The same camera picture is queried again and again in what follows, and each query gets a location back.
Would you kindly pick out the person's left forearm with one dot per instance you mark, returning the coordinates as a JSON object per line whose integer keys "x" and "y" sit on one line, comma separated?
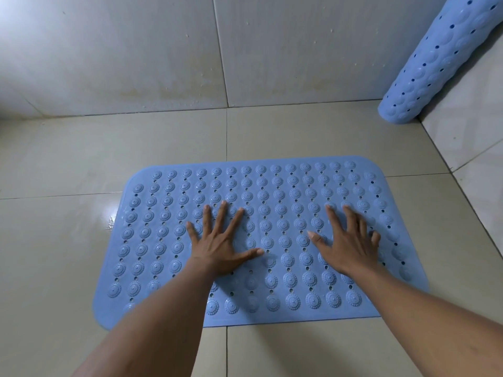
{"x": 157, "y": 329}

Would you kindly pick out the person's right forearm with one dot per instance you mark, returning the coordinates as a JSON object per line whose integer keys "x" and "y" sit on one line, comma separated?
{"x": 424, "y": 325}

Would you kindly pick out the blue bath mat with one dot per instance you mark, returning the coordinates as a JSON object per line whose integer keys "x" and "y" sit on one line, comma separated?
{"x": 283, "y": 192}
{"x": 436, "y": 62}

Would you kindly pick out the person's left hand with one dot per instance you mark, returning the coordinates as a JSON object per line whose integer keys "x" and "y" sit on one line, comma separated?
{"x": 218, "y": 249}

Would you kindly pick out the person's right hand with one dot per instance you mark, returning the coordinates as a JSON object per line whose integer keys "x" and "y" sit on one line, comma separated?
{"x": 349, "y": 251}

